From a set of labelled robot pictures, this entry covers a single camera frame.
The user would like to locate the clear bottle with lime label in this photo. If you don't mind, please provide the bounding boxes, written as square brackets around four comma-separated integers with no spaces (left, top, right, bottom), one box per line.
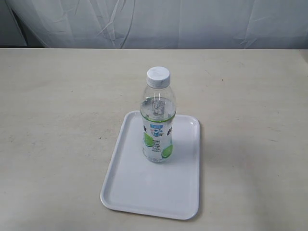
[140,66,177,163]

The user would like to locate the white rectangular plastic tray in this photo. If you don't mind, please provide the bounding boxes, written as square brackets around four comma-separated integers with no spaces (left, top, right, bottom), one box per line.
[100,111,200,220]

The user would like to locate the white backdrop curtain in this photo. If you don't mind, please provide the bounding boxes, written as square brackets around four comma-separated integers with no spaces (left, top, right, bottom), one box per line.
[0,0,308,49]

